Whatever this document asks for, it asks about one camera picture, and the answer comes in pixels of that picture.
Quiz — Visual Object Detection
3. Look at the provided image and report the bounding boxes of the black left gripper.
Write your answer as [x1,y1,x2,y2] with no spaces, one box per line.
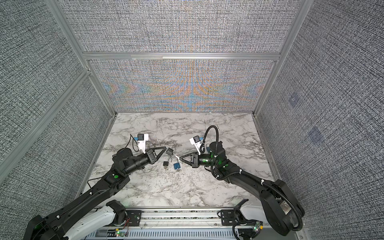
[125,147,167,177]

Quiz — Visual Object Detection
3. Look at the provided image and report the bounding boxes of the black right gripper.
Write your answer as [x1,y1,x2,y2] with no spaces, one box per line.
[180,151,220,170]

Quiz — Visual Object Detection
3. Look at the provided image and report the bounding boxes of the blue padlock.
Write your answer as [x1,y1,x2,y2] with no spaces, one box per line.
[174,162,182,171]

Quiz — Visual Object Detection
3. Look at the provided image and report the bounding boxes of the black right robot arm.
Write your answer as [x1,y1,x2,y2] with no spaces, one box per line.
[178,141,305,236]

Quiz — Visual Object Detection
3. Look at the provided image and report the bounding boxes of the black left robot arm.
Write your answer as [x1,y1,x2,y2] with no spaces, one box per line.
[24,147,173,240]

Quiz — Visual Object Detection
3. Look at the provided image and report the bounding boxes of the black padlock upper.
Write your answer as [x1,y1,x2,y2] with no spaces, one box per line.
[166,148,174,156]

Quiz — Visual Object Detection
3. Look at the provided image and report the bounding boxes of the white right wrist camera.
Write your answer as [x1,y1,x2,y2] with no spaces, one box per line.
[190,136,205,155]

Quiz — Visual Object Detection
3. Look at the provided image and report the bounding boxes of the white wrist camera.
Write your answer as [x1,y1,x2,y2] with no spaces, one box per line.
[190,136,205,155]
[137,134,149,154]

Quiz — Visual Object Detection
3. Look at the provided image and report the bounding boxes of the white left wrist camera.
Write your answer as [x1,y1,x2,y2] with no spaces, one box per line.
[137,134,149,154]

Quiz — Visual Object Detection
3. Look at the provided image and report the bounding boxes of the aluminium front frame rail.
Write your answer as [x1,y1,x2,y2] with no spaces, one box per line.
[50,206,313,240]

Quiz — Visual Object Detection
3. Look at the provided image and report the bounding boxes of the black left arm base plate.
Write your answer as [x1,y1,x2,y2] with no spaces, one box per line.
[106,210,143,228]

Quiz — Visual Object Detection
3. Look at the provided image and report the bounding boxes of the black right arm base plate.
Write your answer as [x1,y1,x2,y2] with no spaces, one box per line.
[217,209,263,226]

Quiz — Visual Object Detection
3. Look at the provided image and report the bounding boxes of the black corrugated cable conduit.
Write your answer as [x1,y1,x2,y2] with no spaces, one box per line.
[202,125,304,232]

